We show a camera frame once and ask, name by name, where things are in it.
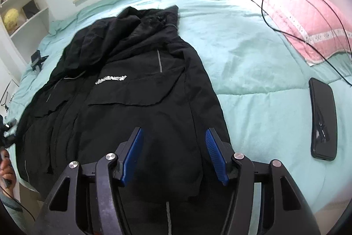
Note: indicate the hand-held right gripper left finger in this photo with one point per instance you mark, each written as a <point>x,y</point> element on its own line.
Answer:
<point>132,158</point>

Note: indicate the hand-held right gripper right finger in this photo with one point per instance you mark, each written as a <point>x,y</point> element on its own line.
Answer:
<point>217,158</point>

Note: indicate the black hooded jacket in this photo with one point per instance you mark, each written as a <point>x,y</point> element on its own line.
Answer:
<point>137,92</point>

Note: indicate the person's left hand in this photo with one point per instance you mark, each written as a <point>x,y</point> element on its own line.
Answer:
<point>7,169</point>

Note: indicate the white printed board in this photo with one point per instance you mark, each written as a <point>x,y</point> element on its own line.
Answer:
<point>11,97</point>

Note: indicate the teal quilt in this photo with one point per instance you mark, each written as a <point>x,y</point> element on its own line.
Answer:
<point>247,72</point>

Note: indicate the black smartphone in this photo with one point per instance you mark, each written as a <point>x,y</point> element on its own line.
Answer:
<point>323,119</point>

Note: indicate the black box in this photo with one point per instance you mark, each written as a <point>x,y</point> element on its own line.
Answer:
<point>29,9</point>

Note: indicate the pink quilted pillow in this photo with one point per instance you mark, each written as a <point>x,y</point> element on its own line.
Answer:
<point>297,12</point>

